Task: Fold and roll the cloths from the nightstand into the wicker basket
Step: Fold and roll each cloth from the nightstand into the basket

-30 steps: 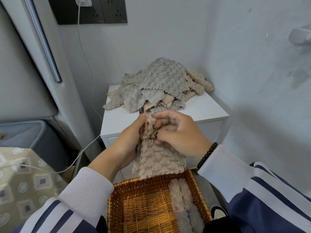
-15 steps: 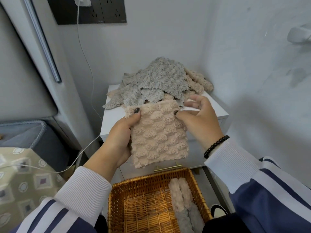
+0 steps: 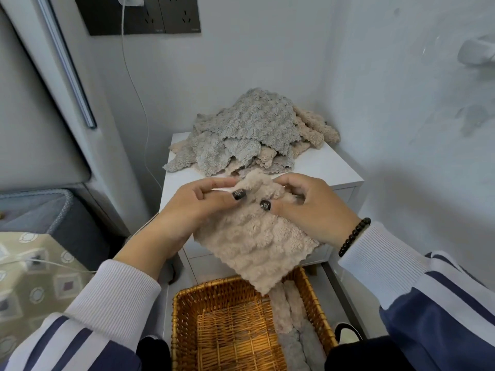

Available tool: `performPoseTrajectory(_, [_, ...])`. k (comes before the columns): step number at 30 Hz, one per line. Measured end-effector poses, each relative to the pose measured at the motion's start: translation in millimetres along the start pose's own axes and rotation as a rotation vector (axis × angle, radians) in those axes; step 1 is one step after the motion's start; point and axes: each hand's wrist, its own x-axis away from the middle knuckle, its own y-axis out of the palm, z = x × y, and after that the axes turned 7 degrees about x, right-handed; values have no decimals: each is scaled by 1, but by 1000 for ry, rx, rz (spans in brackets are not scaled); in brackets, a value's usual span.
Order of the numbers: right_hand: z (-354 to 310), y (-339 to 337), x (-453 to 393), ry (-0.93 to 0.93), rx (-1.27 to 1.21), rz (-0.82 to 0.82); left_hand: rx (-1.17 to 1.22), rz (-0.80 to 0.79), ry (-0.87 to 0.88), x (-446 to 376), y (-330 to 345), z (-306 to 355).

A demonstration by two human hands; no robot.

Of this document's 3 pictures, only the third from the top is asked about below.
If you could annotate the person's right hand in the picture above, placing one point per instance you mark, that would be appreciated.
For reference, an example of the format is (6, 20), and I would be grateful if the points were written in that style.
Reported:
(321, 212)

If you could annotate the person's left hand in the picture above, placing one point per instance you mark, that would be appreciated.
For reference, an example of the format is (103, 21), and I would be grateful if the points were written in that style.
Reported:
(185, 216)

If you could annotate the single beige towel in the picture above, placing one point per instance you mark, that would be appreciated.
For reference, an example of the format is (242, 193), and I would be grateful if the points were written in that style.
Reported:
(255, 239)
(297, 305)
(280, 309)

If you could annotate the pile of beige grey towels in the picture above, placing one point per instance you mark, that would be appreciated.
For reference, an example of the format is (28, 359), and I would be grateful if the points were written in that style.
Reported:
(251, 127)

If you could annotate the orange wicker basket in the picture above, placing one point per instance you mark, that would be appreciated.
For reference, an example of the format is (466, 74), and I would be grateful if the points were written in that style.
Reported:
(224, 328)

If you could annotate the single grey towel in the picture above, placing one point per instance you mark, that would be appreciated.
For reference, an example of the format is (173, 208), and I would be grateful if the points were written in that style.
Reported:
(313, 347)
(294, 353)

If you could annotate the person's left forearm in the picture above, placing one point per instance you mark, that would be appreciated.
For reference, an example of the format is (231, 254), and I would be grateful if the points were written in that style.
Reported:
(89, 312)

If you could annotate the person's right forearm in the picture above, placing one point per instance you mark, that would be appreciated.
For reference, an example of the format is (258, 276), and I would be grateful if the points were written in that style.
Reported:
(421, 293)

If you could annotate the person's right shoe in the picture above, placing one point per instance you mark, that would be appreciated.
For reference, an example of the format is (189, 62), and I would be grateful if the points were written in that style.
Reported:
(348, 333)

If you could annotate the white nightstand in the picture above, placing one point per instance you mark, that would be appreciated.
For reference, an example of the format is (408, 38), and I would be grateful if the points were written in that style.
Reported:
(332, 166)

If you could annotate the patterned beige bedspread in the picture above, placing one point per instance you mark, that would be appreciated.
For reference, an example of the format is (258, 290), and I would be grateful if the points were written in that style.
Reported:
(35, 282)

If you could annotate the grey padded headboard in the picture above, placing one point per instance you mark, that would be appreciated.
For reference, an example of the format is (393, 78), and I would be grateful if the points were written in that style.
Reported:
(35, 123)

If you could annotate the silver headboard trim strip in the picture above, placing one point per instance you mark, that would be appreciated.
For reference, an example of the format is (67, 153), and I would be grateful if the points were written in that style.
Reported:
(65, 61)

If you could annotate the white charger plug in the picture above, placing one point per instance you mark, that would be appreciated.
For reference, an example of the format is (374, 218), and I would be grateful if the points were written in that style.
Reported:
(131, 0)

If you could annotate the narrow black wall socket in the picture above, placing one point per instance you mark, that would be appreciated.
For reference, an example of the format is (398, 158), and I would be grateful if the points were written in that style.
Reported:
(180, 15)

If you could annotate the wide black wall socket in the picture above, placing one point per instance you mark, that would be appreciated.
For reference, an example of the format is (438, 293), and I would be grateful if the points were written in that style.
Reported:
(100, 17)

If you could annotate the white wall hook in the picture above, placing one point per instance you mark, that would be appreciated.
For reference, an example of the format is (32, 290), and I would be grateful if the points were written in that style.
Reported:
(477, 52)

